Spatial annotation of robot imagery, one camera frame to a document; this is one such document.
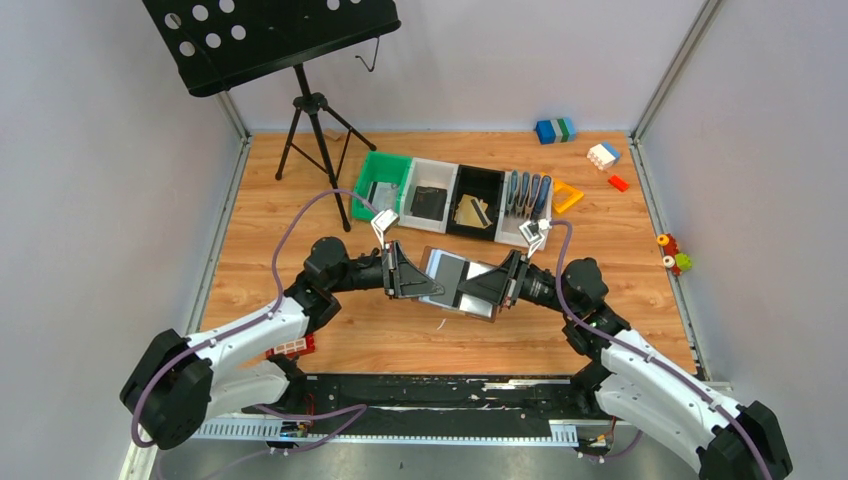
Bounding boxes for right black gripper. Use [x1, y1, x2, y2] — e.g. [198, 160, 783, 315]
[456, 250, 577, 318]

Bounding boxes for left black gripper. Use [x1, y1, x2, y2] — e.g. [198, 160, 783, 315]
[329, 240, 445, 300]

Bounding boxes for brown leather card holder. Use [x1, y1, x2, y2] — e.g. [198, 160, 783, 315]
[416, 247, 498, 323]

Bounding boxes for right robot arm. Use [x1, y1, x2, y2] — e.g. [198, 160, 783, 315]
[458, 250, 793, 479]

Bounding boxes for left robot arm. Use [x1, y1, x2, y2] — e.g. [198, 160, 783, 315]
[119, 237, 444, 450]

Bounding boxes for gold cards in black bin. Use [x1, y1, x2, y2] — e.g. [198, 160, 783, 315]
[454, 194, 493, 229]

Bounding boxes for silver cards in green bin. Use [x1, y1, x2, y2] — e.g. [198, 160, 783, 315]
[367, 181, 400, 211]

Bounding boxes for blue card holder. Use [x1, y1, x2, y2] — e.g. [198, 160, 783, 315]
[504, 170, 553, 220]

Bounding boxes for white bin with holders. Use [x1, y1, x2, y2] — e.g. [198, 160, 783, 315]
[495, 171, 552, 247]

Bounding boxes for black plastic bin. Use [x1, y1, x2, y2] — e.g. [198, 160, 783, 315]
[446, 165, 505, 241]

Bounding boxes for white plastic bin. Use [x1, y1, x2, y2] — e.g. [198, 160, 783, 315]
[400, 157, 459, 233]

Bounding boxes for green plastic bin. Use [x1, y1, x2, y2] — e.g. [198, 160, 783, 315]
[354, 151, 412, 213]

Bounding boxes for red white toy brick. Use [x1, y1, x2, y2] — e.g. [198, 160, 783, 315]
[266, 334, 315, 358]

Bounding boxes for small red toy brick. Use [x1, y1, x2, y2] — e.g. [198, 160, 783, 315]
[608, 175, 630, 192]

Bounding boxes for blue green block stack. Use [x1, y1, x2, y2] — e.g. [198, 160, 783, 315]
[534, 117, 578, 145]

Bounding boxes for white blue toy block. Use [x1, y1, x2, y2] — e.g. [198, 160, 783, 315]
[586, 142, 621, 171]

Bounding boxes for red green toy car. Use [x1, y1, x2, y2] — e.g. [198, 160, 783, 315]
[656, 233, 693, 276]

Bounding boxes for black music stand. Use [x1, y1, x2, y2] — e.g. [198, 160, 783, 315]
[141, 0, 403, 233]

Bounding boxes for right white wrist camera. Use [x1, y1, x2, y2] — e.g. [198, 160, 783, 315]
[518, 218, 552, 259]

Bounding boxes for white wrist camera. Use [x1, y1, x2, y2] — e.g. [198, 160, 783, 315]
[370, 209, 400, 247]
[518, 218, 552, 259]

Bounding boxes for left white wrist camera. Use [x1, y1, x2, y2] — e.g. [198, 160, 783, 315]
[370, 209, 400, 247]

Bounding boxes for yellow plastic frame block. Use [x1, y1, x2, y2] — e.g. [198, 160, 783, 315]
[542, 172, 585, 214]

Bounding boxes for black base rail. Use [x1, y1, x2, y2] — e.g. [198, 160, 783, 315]
[178, 357, 637, 442]

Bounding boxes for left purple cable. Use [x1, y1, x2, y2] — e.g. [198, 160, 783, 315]
[130, 190, 386, 478]

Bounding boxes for purple cable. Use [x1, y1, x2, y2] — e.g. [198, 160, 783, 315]
[130, 190, 386, 478]
[546, 220, 776, 480]

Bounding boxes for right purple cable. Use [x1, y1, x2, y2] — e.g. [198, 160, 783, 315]
[546, 220, 776, 480]

